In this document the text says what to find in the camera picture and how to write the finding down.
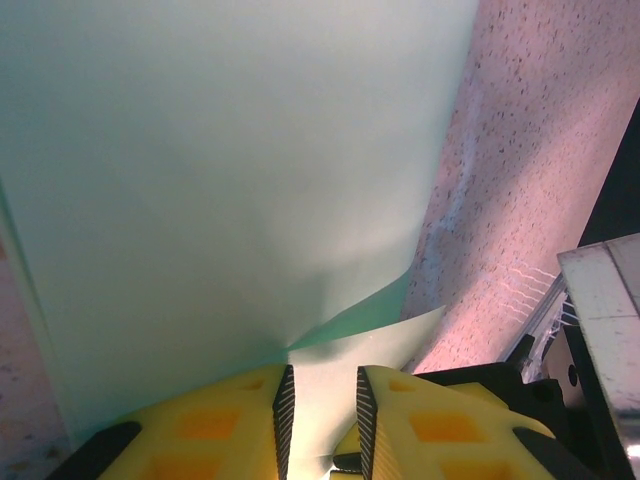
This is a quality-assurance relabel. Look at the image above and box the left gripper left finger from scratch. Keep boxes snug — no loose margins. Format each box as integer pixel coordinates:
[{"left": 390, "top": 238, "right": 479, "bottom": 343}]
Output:
[{"left": 59, "top": 363, "right": 296, "bottom": 480}]

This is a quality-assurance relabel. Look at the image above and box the light green paper sheet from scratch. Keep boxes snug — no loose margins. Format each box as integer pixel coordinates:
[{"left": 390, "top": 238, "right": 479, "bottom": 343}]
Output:
[{"left": 0, "top": 0, "right": 479, "bottom": 480}]

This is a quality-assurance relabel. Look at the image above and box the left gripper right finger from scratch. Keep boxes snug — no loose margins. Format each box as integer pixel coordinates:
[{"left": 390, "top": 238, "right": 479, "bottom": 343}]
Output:
[{"left": 355, "top": 364, "right": 601, "bottom": 480}]

